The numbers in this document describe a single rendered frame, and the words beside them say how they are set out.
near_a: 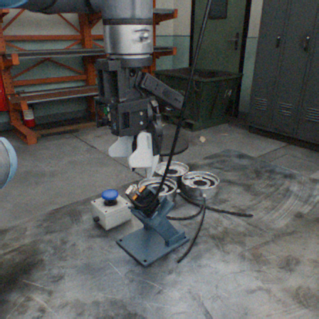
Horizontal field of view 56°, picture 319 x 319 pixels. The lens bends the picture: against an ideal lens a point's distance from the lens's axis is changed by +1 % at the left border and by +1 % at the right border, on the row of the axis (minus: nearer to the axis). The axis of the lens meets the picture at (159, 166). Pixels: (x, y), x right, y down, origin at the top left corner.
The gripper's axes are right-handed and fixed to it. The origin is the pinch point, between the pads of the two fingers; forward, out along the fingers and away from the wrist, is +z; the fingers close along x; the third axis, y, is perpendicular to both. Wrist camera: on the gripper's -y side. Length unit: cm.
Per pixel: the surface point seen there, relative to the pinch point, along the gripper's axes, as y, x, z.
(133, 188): 2.8, 0.4, 3.3
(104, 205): 1.5, -13.4, 14.1
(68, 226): 9.3, -17.5, 18.5
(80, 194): -61, -162, 99
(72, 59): -176, -376, 16
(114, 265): 8.3, 0.6, 18.5
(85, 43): -186, -353, -4
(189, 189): -21.3, -7.3, 15.8
